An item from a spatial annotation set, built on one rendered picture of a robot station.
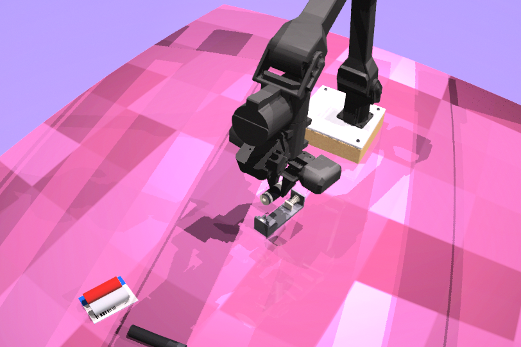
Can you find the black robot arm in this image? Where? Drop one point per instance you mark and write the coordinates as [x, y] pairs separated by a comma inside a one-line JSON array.
[[299, 49]]

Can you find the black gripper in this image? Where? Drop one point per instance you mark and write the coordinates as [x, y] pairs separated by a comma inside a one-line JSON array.
[[315, 174]]

